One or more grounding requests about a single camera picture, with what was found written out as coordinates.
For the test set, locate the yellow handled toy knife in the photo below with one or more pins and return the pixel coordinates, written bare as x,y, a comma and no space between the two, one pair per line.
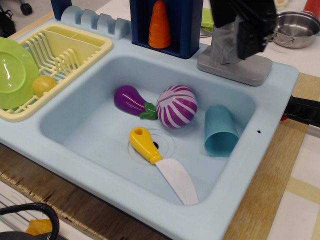
171,169

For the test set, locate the green plastic plate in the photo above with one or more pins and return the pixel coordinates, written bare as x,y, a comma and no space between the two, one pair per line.
18,70

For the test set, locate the purple striped toy onion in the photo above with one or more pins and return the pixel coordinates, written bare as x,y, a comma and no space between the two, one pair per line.
176,106

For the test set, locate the cream plastic toy object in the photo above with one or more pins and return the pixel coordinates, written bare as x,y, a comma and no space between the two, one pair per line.
281,4

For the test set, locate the light blue toy sink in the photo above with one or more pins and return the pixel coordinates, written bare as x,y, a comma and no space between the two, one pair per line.
83,137

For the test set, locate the yellow toy potato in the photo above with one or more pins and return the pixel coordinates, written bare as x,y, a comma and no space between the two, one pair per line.
42,84

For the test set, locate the black clamp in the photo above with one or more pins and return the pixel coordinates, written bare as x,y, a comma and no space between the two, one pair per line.
302,110

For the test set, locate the wooden base board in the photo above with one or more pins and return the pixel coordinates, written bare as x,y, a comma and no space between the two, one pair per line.
281,197

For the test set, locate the orange object in bag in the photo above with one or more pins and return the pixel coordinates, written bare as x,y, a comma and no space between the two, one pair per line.
39,226

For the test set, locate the stainless steel pot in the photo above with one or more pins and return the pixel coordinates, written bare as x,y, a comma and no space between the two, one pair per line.
296,29

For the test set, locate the red plastic object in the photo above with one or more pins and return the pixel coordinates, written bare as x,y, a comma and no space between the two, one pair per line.
313,6

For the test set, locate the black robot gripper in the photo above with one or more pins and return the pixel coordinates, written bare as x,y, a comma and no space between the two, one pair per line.
255,21

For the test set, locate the teal plastic cup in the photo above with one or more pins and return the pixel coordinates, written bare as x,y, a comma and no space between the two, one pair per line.
220,133

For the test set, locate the purple toy eggplant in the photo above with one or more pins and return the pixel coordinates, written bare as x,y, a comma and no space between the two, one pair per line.
128,99

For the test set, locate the grey toy faucet with lever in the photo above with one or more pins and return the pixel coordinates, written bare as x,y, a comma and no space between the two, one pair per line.
221,58

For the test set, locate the black chair caster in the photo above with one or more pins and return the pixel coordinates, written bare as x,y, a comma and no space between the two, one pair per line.
26,9

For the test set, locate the yellow dish drying rack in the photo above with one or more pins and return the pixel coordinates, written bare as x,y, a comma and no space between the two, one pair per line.
59,51

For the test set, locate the dark blue utensil holder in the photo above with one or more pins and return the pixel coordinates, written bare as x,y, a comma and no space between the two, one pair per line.
185,18

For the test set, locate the orange toy carrot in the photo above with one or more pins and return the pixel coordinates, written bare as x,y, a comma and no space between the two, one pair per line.
159,29

